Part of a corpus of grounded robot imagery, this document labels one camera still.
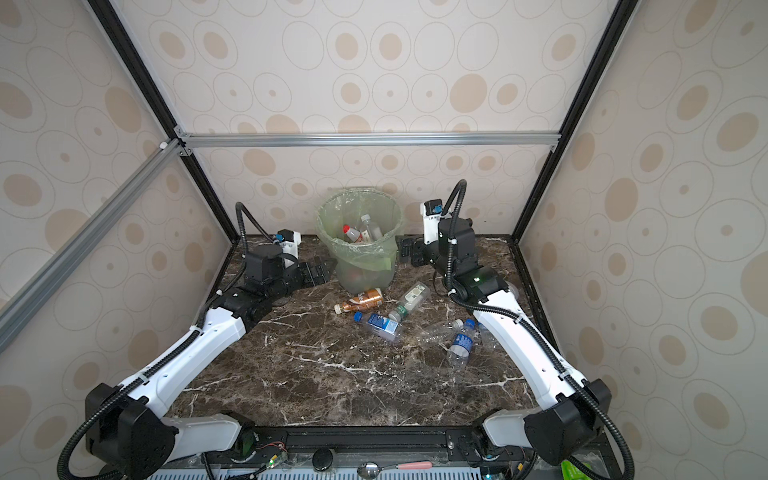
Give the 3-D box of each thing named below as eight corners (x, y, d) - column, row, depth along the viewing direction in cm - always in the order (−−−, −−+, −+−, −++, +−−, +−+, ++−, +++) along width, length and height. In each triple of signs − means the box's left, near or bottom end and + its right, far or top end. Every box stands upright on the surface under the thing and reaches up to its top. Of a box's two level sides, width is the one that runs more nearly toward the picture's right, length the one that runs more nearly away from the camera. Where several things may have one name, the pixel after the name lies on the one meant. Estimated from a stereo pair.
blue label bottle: (353, 325, 97) (351, 317, 93) (359, 315, 100) (357, 306, 95) (395, 342, 93) (395, 334, 89) (400, 331, 96) (401, 322, 92)
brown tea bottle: (338, 322, 98) (336, 313, 94) (335, 310, 101) (332, 301, 96) (384, 306, 102) (384, 297, 97) (380, 296, 105) (379, 286, 100)
